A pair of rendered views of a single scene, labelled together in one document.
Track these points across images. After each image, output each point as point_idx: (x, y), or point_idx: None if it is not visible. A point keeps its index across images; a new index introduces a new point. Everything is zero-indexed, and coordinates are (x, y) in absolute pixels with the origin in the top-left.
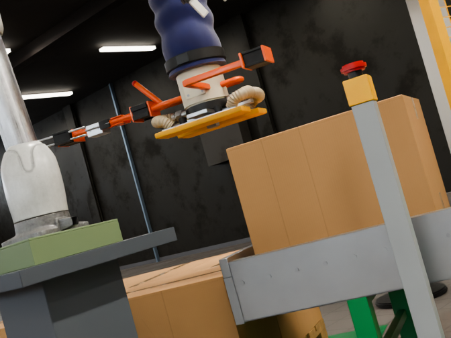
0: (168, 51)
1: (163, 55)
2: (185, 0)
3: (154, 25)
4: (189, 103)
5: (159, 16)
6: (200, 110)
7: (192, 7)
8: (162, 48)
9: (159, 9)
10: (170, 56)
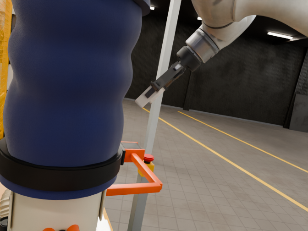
0: (119, 142)
1: (102, 146)
2: (160, 88)
3: (114, 78)
4: (96, 226)
5: (132, 74)
6: (109, 226)
7: (153, 96)
8: (113, 134)
9: (130, 60)
10: (117, 150)
